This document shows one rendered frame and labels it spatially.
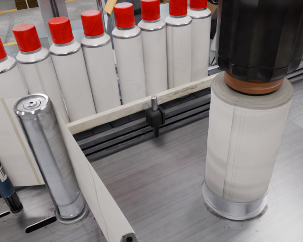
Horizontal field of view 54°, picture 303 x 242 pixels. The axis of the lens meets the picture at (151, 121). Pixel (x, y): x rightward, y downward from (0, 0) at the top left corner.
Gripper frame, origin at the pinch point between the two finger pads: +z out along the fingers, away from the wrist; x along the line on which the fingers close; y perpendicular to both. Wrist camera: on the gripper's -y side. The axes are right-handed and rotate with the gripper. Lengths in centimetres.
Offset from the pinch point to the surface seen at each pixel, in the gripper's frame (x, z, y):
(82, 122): -26.0, 17.3, 4.8
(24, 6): 39, 81, -423
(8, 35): 12, 100, -329
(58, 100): -30.6, 14.8, 2.5
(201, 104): -2.2, 9.0, 6.0
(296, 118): 14.6, 3.7, 16.7
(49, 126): -37.5, 9.1, 21.2
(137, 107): -16.3, 12.7, 4.8
